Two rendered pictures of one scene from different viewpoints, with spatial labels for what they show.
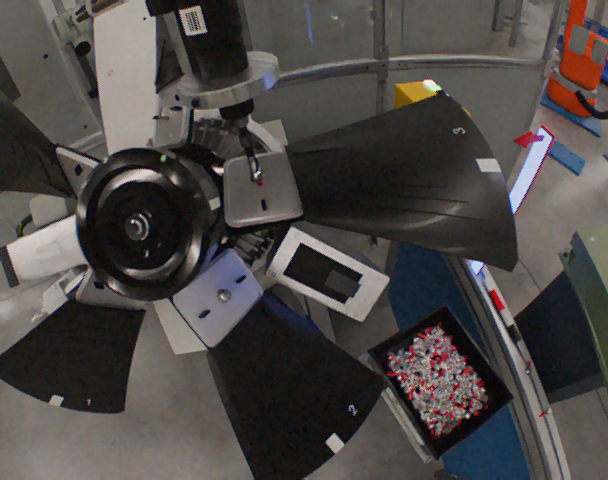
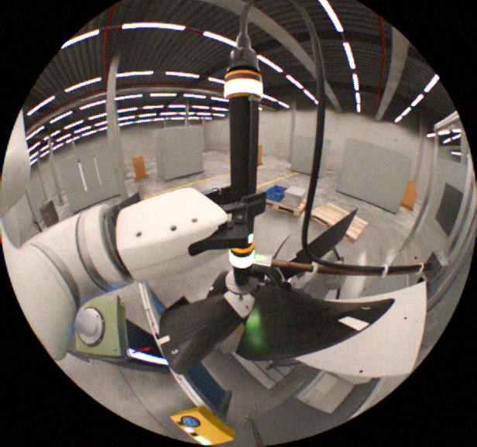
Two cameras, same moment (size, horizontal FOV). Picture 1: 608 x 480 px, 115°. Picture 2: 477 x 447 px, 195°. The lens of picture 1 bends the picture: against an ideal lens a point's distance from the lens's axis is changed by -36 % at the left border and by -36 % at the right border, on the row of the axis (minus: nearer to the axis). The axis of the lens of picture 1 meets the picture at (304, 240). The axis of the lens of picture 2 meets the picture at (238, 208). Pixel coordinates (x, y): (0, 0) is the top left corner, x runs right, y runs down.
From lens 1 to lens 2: 0.41 m
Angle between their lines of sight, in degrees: 93
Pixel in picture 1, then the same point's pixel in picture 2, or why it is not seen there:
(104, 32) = (411, 292)
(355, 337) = (236, 373)
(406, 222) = (196, 305)
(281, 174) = (236, 306)
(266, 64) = (228, 282)
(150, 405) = not seen: hidden behind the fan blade
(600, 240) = (110, 349)
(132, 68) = not seen: hidden behind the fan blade
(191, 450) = not seen: hidden behind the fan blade
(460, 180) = (177, 327)
